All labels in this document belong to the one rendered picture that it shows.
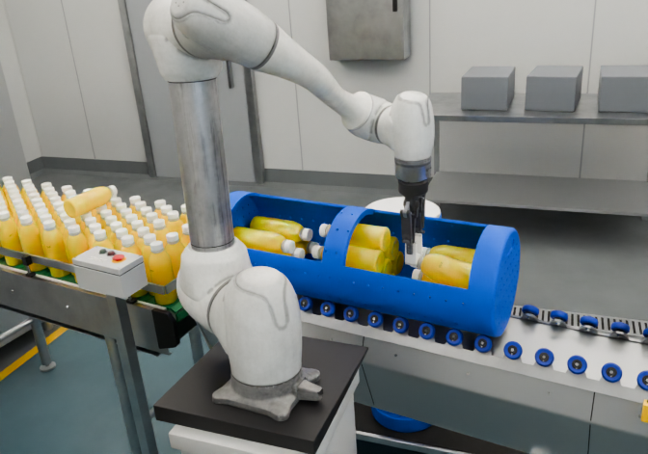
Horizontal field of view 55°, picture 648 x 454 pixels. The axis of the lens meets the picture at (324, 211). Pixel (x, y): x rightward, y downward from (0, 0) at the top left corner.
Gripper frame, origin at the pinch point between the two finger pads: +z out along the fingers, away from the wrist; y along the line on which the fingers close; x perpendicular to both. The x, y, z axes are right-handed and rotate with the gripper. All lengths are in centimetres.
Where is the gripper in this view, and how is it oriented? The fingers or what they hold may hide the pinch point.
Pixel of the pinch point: (414, 249)
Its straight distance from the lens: 166.3
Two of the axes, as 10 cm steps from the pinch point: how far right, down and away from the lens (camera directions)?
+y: 4.5, -3.9, 8.0
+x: -8.9, -1.3, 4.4
